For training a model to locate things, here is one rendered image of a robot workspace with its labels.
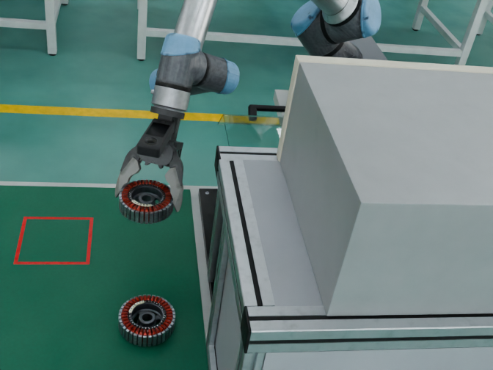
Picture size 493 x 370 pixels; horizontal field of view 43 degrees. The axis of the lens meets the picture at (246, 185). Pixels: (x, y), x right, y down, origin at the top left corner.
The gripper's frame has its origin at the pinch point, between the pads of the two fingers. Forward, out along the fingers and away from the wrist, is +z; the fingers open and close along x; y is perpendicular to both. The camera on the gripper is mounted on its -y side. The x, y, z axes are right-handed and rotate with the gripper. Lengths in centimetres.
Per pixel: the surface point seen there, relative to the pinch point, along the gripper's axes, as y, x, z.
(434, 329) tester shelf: -38, -54, 2
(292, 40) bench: 269, 0, -77
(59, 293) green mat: -2.5, 13.4, 22.1
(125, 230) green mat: 17.4, 8.0, 10.2
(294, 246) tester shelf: -29.7, -31.9, -3.8
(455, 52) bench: 302, -103, -95
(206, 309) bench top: 2.8, -16.7, 19.3
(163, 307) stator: -3.9, -9.0, 19.1
